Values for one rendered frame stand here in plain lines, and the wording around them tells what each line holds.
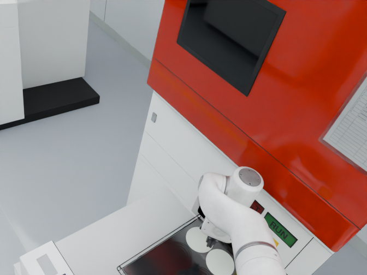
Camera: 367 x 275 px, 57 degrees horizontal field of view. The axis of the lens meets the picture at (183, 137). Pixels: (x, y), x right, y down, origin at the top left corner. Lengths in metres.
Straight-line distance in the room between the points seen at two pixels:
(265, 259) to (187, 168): 0.70
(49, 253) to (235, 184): 0.56
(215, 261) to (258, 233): 0.50
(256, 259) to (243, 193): 0.25
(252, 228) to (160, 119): 0.71
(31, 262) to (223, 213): 0.55
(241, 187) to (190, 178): 0.46
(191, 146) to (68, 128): 1.75
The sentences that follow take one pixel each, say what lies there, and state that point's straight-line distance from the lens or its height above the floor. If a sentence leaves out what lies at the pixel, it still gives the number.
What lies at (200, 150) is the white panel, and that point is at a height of 1.11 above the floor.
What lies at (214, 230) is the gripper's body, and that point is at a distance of 1.04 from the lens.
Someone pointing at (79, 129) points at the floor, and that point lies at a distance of 2.85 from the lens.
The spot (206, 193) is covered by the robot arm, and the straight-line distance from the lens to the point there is 0.84.
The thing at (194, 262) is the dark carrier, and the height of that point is 0.90.
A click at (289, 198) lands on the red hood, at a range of 0.98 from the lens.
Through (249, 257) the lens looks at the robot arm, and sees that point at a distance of 0.68.
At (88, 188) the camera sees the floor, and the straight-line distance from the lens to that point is 2.44.
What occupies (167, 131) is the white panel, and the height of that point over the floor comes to 1.07.
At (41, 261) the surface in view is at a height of 0.96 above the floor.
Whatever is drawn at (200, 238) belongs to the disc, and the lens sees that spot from 1.24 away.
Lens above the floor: 1.90
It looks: 40 degrees down
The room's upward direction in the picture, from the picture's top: 19 degrees clockwise
